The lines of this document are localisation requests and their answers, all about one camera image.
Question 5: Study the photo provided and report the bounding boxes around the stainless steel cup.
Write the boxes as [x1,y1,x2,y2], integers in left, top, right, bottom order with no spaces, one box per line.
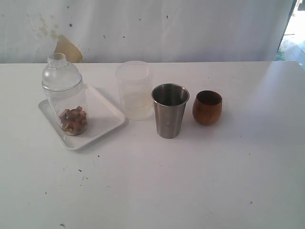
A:
[151,83,190,139]

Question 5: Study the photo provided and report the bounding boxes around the round wooden cup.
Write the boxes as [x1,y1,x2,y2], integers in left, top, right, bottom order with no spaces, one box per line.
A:
[193,90,222,126]

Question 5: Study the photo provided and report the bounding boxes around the brown wooden blocks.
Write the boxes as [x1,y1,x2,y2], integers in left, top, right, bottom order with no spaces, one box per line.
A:
[59,106,88,136]

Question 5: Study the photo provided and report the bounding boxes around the clear plastic shaker cup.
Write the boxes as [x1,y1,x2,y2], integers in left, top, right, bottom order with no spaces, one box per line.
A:
[45,82,88,136]

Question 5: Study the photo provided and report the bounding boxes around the clear plastic shaker lid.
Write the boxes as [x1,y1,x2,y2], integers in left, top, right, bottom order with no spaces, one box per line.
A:
[41,53,82,92]

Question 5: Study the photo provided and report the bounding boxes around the translucent white plastic cup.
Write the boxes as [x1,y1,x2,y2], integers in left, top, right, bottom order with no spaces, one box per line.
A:
[115,61,153,121]

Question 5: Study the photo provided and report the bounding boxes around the white rectangular tray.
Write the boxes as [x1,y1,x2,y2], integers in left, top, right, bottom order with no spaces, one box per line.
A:
[38,84,126,151]

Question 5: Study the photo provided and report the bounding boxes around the white backdrop sheet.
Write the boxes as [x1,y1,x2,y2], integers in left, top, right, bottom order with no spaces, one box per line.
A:
[0,0,295,63]

